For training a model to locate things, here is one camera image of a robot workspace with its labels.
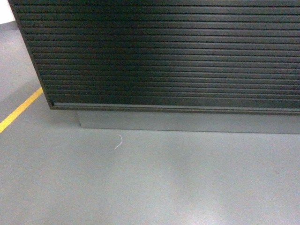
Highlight black slatted checkout counter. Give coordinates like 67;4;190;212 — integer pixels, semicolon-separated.
9;0;300;134

